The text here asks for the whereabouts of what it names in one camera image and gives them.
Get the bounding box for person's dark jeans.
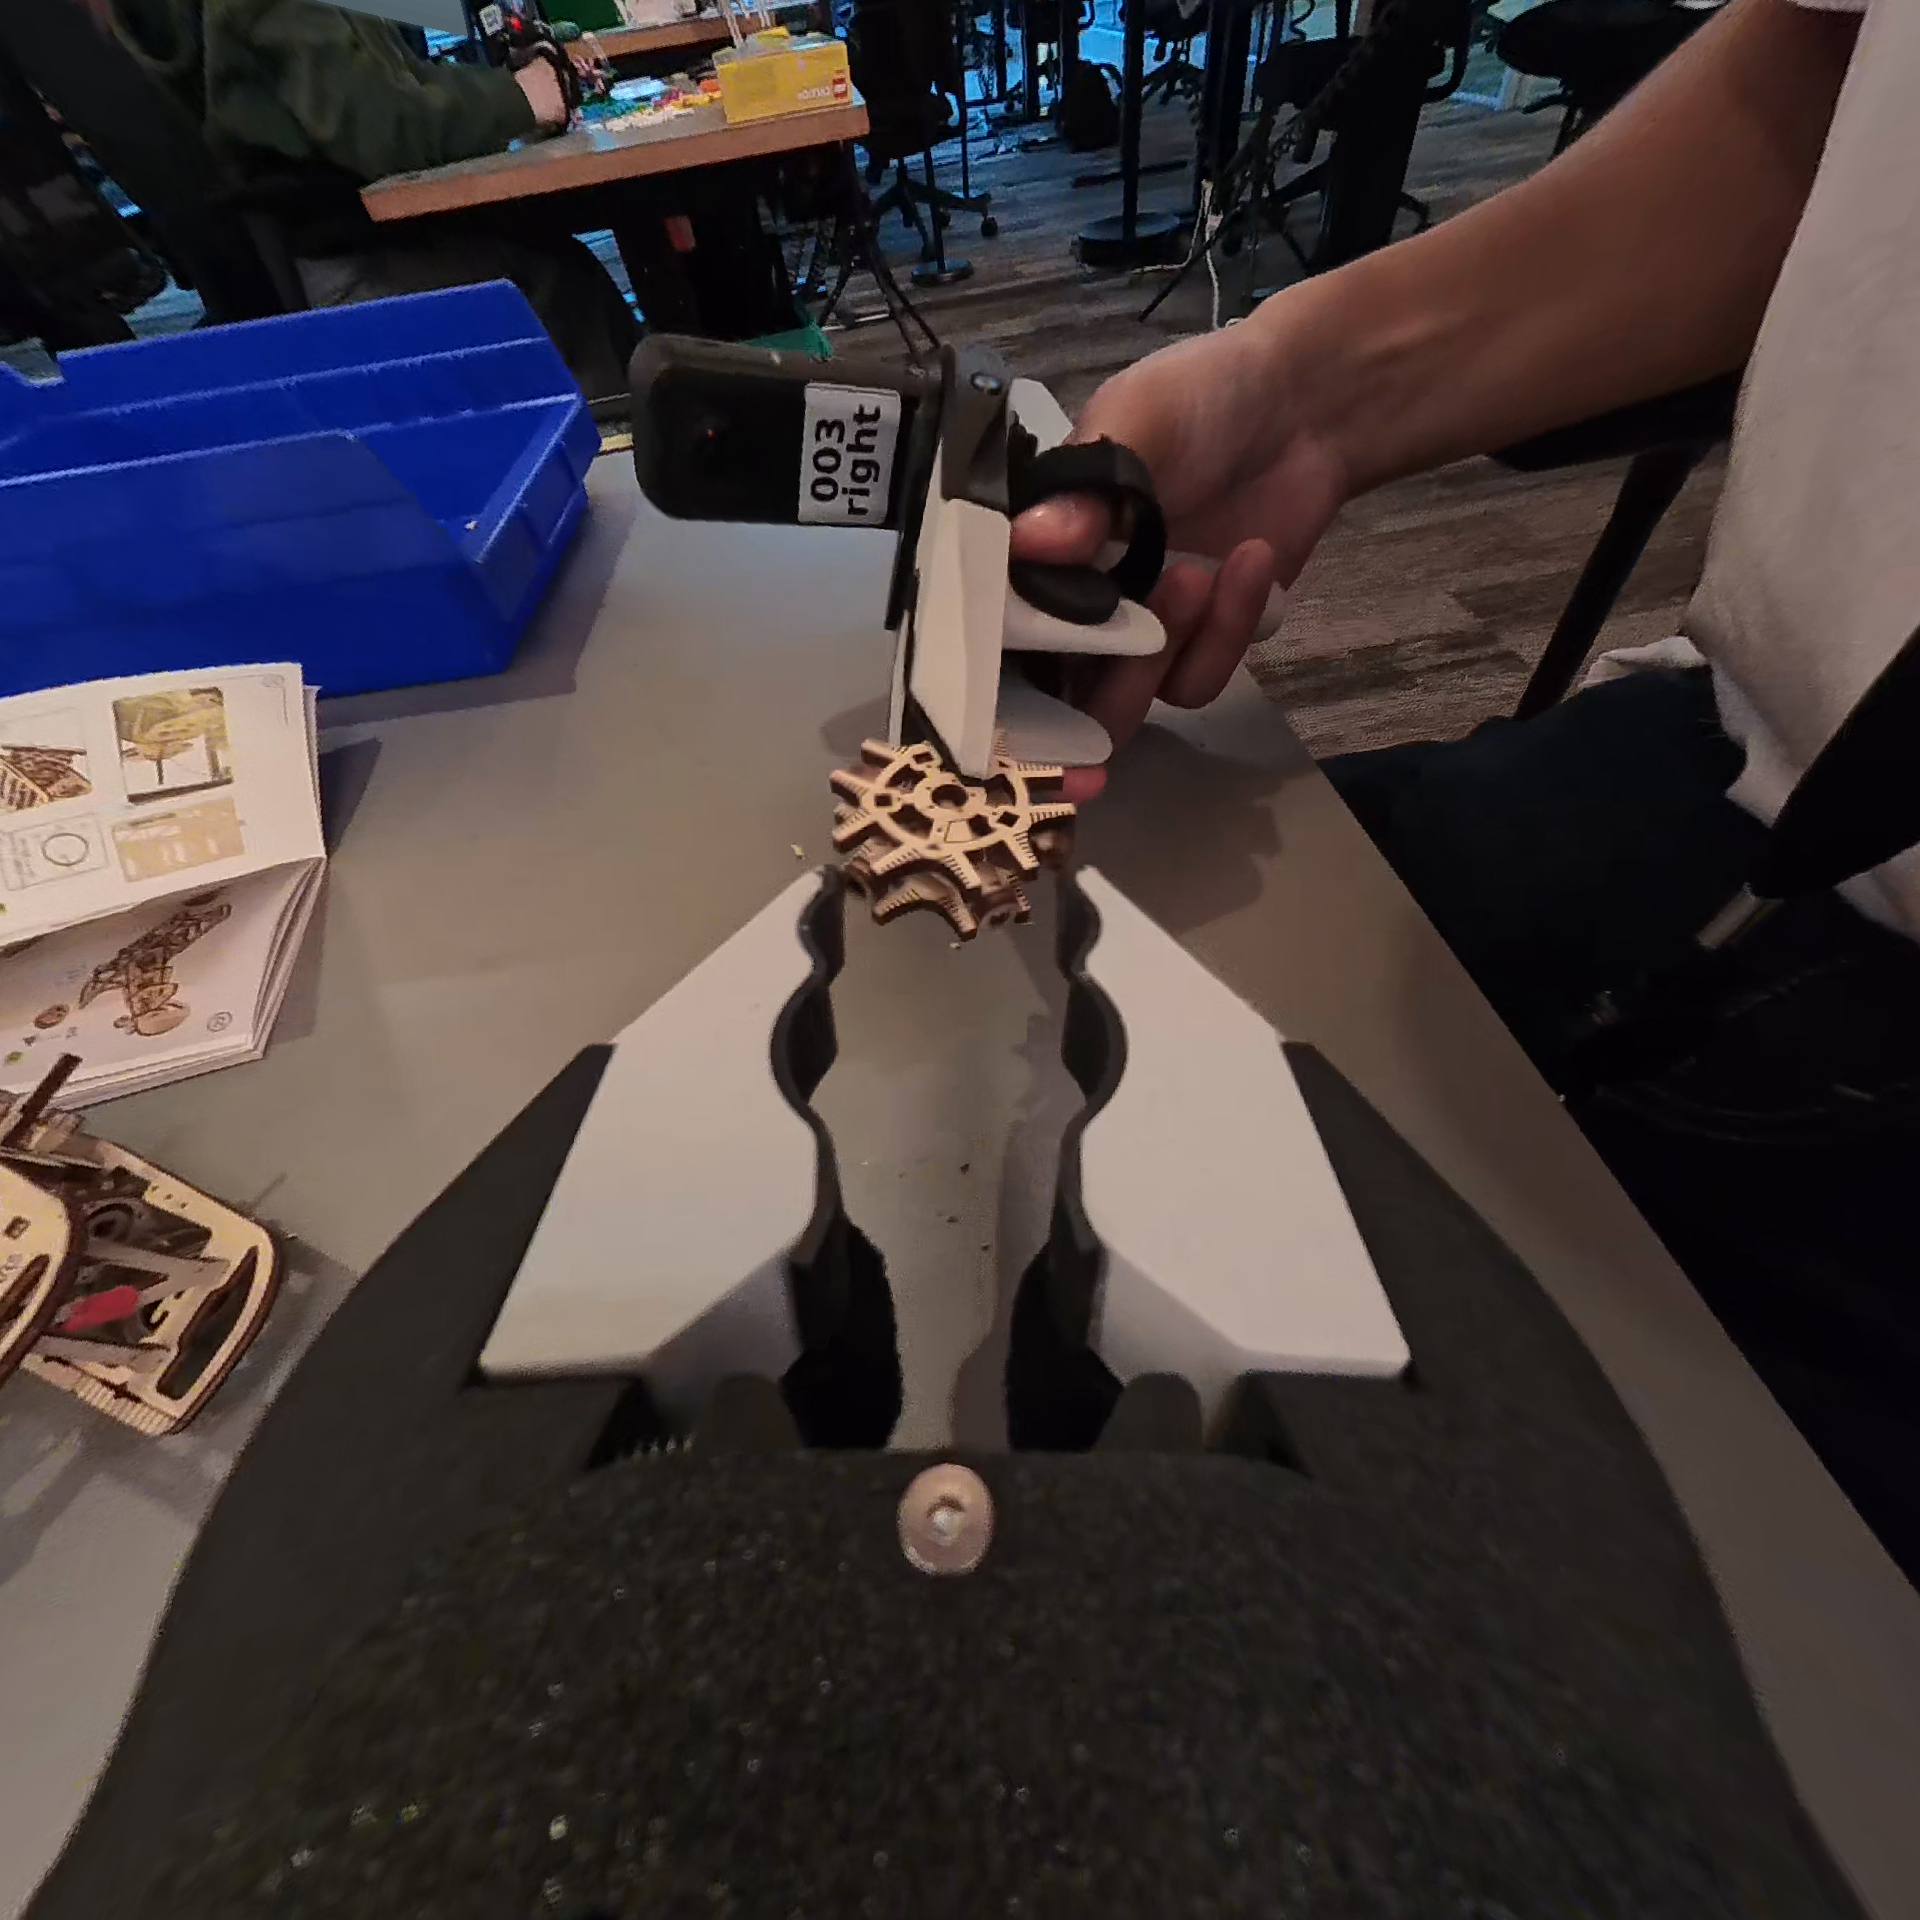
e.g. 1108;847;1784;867
1318;666;1920;1592

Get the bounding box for instruction booklet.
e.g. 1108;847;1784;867
0;662;329;1112

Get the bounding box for wooden biplane model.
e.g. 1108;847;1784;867
0;1054;284;1439

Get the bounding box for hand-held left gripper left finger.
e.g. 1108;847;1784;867
478;866;840;1414

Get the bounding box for wooden background table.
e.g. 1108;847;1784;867
359;95;872;226

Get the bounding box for yellow box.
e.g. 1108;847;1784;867
710;35;868;125

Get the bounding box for person's right hand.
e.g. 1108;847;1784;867
1007;319;1355;806

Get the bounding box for blue plastic bin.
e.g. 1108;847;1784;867
0;279;601;698

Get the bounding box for black metal bar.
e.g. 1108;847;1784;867
1516;441;1696;721

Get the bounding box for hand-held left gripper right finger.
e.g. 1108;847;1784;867
1056;866;1414;1426

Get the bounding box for grey desk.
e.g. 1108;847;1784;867
0;449;1920;1920

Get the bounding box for person's right forearm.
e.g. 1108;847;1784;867
1245;0;1877;496

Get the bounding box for black office chair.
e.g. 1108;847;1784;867
854;0;998;288

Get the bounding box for wooden radial engine model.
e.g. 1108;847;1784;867
827;735;1079;943

